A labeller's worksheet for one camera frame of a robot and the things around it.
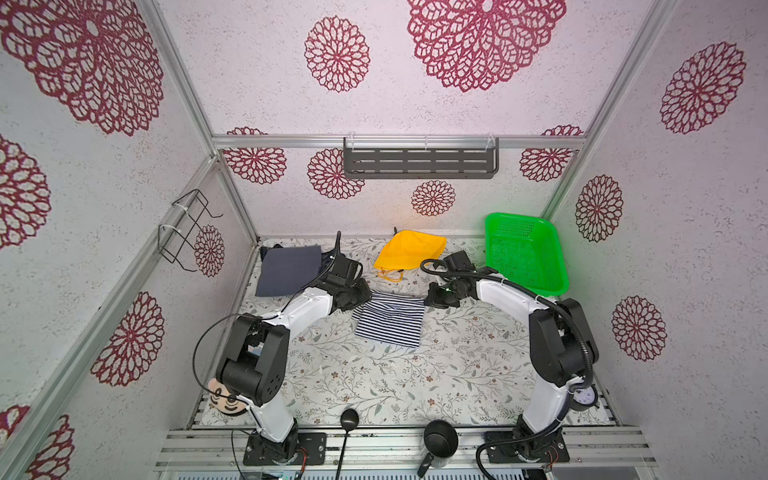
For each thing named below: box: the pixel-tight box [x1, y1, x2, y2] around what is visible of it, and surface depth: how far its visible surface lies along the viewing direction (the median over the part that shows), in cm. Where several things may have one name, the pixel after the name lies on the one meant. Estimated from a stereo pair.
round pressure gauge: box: [569, 384, 599, 407], surface depth 81 cm
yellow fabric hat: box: [374, 230, 447, 282], surface depth 116 cm
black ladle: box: [335, 408, 359, 480], surface depth 79 cm
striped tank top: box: [351, 289, 426, 348], surface depth 94 cm
